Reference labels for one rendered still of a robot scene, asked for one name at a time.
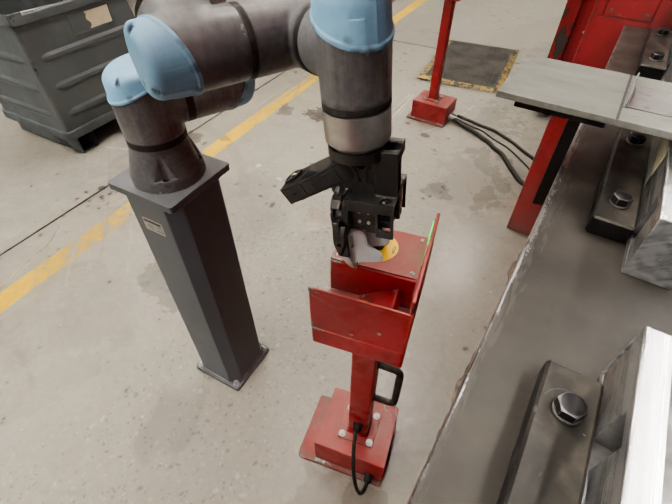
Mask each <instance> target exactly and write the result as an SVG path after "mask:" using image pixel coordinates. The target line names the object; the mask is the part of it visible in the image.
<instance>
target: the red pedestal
mask: <svg viewBox="0 0 672 504"><path fill-rule="evenodd" d="M456 1H457V2H459V1H461V0H444V5H443V12H442V18H441V24H440V30H439V36H438V42H437V48H436V54H435V60H434V66H433V72H432V78H431V84H430V90H429V91H428V90H423V91H422V92H421V93H420V94H419V95H418V96H417V97H416V98H414V99H413V103H412V111H411V112H410V113H409V114H408V115H407V116H406V117H407V118H409V119H413V120H416V121H420V122H423V123H427V124H430V125H433V126H437V127H440V128H443V127H444V126H445V124H446V123H447V122H448V121H447V120H448V116H449V115H450V114H451V112H452V111H453V110H455V105H456V101H457V98H455V97H452V96H448V95H444V94H440V93H439V91H440V86H441V80H442V75H443V69H444V64H445V58H446V53H447V47H448V42H449V37H450V31H451V26H452V20H453V15H454V9H455V4H456Z"/></svg>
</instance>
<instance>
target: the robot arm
mask: <svg viewBox="0 0 672 504"><path fill-rule="evenodd" d="M127 2H128V4H129V6H130V8H131V10H132V12H133V14H134V16H135V19H131V20H128V21H127V22H126V23H125V25H124V37H125V41H126V45H127V48H128V51H129V53H127V54H125V55H122V56H120V57H118V58H116V59H115V60H113V61H112V62H110V63H109V65H107V66H106V67H105V69H104V71H103V73H102V83H103V86H104V88H105V91H106V94H107V100H108V102H109V104H110V105H111V107H112V109H113V112H114V114H115V117H116V119H117V121H118V124H119V126H120V129H121V131H122V134H123V136H124V138H125V141H126V143H127V146H128V157H129V175H130V177H131V180H132V182H133V184H134V186H135V187H136V188H137V189H139V190H141V191H143V192H146V193H151V194H167V193H173V192H177V191H181V190H183V189H186V188H188V187H190V186H192V185H193V184H195V183H196V182H198V181H199V180H200V179H201V178H202V177H203V175H204V173H205V170H206V165H205V162H204V158H203V156H202V154H201V152H200V151H199V149H198V148H197V146H196V145H195V144H194V142H193V141H192V139H191V138H190V136H189V135H188V132H187V129H186V125H185V122H188V121H192V120H195V119H199V118H202V117H206V116H209V115H213V114H216V113H220V112H223V111H227V110H229V111H230V110H234V109H236V108H237V107H240V106H242V105H245V104H247V103H248V102H249V101H250V100H251V99H252V97H253V95H254V91H255V79H257V78H261V77H265V76H268V75H272V74H276V73H280V72H284V71H288V70H291V69H295V68H301V69H303V70H305V71H307V72H309V73H311V74H313V75H315V76H318V78H319V86H320V95H321V104H322V114H323V124H324V133H325V140H326V142H327V143H328V152H329V156H328V157H326V158H324V159H322V160H320V161H318V162H316V163H313V164H311V165H309V166H307V167H305V168H303V169H299V170H296V171H295V172H293V173H291V174H290V175H289V176H288V177H287V179H286V180H285V181H284V182H285V184H284V185H283V187H282V188H281V189H280V191H281V192H282V194H283V195H284V196H285V197H286V199H287V200H288V201H289V202H290V204H293V203H296V202H298V201H301V200H304V199H306V198H308V197H310V196H313V195H315V194H318V193H320V192H322V191H325V190H327V189H330V188H331V189H332V191H333V192H334V193H333V195H332V198H331V203H330V211H331V213H330V218H331V222H332V223H331V224H332V233H333V243H334V246H335V249H336V251H337V253H338V255H339V256H341V257H342V259H343V260H344V261H345V262H346V263H347V264H348V265H349V266H350V267H352V268H357V267H358V265H359V262H380V261H382V259H383V254H382V253H381V252H380V251H379V250H377V249H375V248H373V247H374V246H385V245H387V244H388V243H389V241H390V240H393V239H394V220H395V219H400V215H401V212H402V207H404V208H405V205H406V182H407V174H402V173H401V169H402V155H403V153H404V150H405V140H406V138H396V137H391V135H392V59H393V39H394V35H395V25H394V22H393V17H392V0H237V1H231V2H226V0H127ZM402 195H403V199H402ZM386 228H388V229H390V231H385V229H386Z"/></svg>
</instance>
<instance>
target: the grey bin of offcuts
mask: <svg viewBox="0 0 672 504"><path fill-rule="evenodd" d="M131 19H135V16H134V14H133V12H132V10H131V8H130V6H129V4H128V2H127V0H0V103H1V105H2V107H3V109H2V112H3V113H4V115H5V117H7V118H9V119H12V120H14V121H17V122H18V123H19V124H20V126H21V128H22V129H24V130H26V131H29V132H31V133H34V134H36V135H39V136H41V137H44V138H47V139H49V140H52V141H54V142H57V143H59V144H62V145H64V146H67V147H70V148H72V149H75V150H77V151H80V152H82V153H86V152H88V151H90V150H92V149H93V148H95V147H97V146H99V144H98V142H97V140H96V138H95V135H94V133H93V130H94V129H96V128H98V127H100V126H102V125H104V124H106V123H108V122H110V121H111V120H113V119H115V118H116V117H115V114H114V112H113V109H112V107H111V105H110V104H109V102H108V100H107V94H106V91H105V88H104V86H103V83H102V73H103V71H104V69H105V67H106V66H107V65H109V63H110V62H112V61H113V60H115V59H116V58H118V57H120V56H122V55H125V54H127V53H129V51H128V48H127V45H126V41H125V37H124V25H125V23H126V22H127V21H128V20H131Z"/></svg>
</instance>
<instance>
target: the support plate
mask: <svg viewBox="0 0 672 504"><path fill-rule="evenodd" d="M629 78H630V75H629V74H624V73H619V72H614V71H609V70H604V69H600V68H595V67H590V66H585V65H580V64H575V63H570V62H565V61H560V60H555V59H550V58H545V57H540V56H535V55H530V54H527V55H526V57H525V58H524V59H523V60H522V61H521V63H520V64H519V65H518V66H517V67H516V69H515V70H514V71H513V72H512V74H511V75H510V76H509V77H508V78H507V80H506V81H505V82H504V83H503V84H502V86H501V87H500V88H499V89H498V90H497V93H496V97H500V98H504V99H508V100H512V101H516V102H520V103H524V104H528V105H532V106H536V107H541V108H545V109H549V110H553V111H557V112H561V113H565V114H569V115H573V116H577V117H581V118H585V119H589V120H593V121H597V122H601V123H605V124H610V125H614V126H618V127H622V128H626V129H630V130H634V131H638V132H642V133H646V134H650V135H654V136H658V137H662V138H666V139H670V140H672V118H670V117H665V116H661V115H657V114H652V113H648V112H644V111H639V110H635V109H631V108H629V109H627V108H622V111H621V114H620V117H619V120H617V119H616V116H617V113H618V110H619V107H620V104H621V101H622V98H623V95H624V92H625V89H626V86H627V83H628V81H629ZM636 86H640V87H644V88H649V89H654V90H659V91H663V92H668V93H672V83H669V82H664V81H659V80H654V79H649V78H644V77H639V78H638V81H637V84H636Z"/></svg>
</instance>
